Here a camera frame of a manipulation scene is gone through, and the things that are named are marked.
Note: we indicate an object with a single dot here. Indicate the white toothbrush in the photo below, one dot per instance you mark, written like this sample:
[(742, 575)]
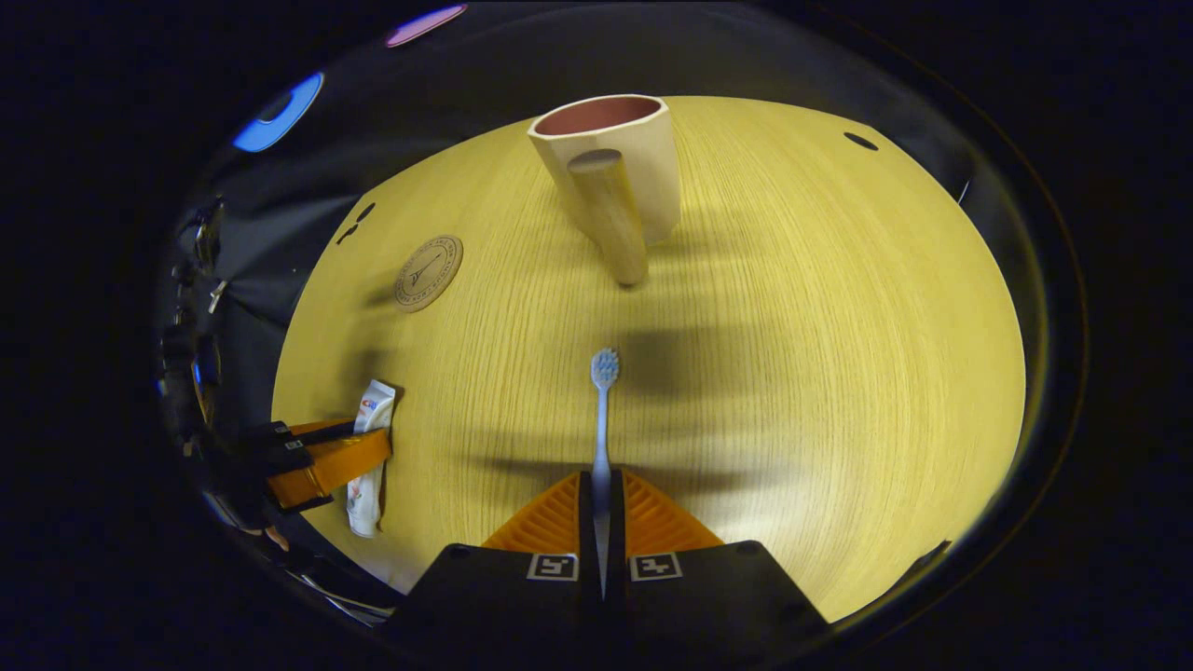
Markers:
[(602, 438)]

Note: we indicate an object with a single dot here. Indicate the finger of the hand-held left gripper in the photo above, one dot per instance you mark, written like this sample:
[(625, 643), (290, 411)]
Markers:
[(326, 471), (322, 429)]

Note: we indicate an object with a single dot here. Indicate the shiny metal object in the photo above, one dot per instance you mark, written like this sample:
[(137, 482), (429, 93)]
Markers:
[(349, 601)]

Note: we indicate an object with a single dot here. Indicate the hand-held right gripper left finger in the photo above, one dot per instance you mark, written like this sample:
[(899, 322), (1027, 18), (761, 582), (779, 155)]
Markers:
[(494, 596)]

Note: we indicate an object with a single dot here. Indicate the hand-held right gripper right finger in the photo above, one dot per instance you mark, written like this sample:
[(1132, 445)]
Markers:
[(718, 596)]

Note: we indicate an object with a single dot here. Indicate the beige cup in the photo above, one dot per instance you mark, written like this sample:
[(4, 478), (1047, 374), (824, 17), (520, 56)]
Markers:
[(615, 177)]

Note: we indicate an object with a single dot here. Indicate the white toothpaste tube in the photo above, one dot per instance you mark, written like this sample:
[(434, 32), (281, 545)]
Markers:
[(376, 410)]

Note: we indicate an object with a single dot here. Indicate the round cork coaster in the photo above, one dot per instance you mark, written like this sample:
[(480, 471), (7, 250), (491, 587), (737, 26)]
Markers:
[(428, 273)]

